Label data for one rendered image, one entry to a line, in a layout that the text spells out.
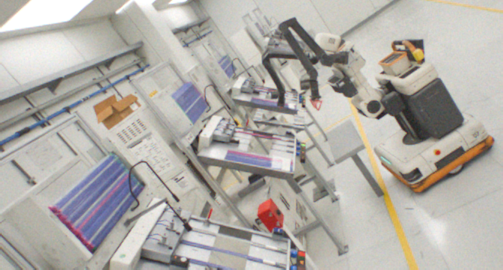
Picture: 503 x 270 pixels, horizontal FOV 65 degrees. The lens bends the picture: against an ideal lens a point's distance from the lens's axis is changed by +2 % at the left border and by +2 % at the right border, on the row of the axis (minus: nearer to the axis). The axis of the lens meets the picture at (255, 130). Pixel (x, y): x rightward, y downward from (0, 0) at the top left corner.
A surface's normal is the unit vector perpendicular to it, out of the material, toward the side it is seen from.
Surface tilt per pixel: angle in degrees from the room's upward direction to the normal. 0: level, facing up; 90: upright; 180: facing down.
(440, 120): 90
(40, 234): 90
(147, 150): 88
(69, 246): 90
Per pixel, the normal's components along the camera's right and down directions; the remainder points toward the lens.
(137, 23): -0.12, 0.36
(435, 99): 0.07, 0.23
